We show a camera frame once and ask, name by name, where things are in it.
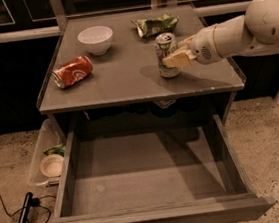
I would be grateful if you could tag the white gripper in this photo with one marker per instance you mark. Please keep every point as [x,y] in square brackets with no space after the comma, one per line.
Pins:
[203,48]

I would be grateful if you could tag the green white 7up can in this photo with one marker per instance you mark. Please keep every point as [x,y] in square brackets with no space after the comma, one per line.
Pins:
[165,45]

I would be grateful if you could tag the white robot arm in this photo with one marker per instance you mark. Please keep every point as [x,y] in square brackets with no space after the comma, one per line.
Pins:
[255,33]

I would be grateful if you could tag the grey cabinet with counter top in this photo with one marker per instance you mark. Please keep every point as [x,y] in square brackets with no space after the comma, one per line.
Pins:
[128,72]

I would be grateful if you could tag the crushed red soda can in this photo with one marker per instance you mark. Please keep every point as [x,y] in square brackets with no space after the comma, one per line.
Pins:
[72,72]

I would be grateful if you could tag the open grey top drawer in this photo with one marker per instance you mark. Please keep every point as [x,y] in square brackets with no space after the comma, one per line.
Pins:
[182,174]

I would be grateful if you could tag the green chip bag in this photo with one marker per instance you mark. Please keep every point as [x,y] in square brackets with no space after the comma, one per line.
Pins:
[155,26]

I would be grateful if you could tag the white ceramic bowl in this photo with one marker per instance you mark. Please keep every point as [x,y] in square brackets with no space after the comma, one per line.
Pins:
[96,40]

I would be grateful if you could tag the green snack bag in bin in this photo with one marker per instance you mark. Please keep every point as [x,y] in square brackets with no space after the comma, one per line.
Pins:
[56,149]

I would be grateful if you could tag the clear plastic bin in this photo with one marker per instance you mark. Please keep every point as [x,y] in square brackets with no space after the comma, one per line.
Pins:
[47,138]

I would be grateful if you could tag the small white bowl in bin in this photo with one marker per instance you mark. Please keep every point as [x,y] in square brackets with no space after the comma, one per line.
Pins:
[51,165]

